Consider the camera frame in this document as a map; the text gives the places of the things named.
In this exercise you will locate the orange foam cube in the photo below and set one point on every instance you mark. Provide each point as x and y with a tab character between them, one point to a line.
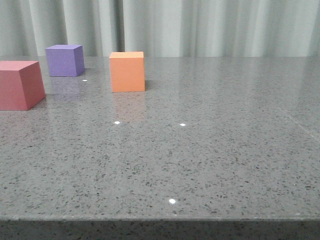
127	71

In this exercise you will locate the pale green curtain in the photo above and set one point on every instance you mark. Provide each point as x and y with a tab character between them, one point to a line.
163	28

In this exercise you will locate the purple foam cube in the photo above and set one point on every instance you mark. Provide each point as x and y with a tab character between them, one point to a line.
65	60

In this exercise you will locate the red foam cube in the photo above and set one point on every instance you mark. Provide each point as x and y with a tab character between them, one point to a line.
21	85

